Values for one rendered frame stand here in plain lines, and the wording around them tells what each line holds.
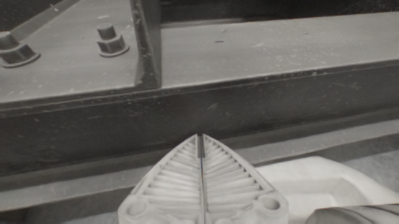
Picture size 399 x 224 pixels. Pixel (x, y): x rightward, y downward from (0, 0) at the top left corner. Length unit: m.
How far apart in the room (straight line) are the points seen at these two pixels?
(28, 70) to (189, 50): 0.17
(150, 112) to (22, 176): 0.32
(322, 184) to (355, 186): 0.06
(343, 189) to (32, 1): 0.72
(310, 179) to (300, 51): 0.34
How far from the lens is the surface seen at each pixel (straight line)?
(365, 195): 0.54
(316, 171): 0.51
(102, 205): 0.87
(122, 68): 0.17
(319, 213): 0.23
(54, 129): 0.34
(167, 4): 0.99
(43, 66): 0.23
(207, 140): 0.16
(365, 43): 0.30
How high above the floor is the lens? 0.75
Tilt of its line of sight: 46 degrees down
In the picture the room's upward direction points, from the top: 1 degrees counter-clockwise
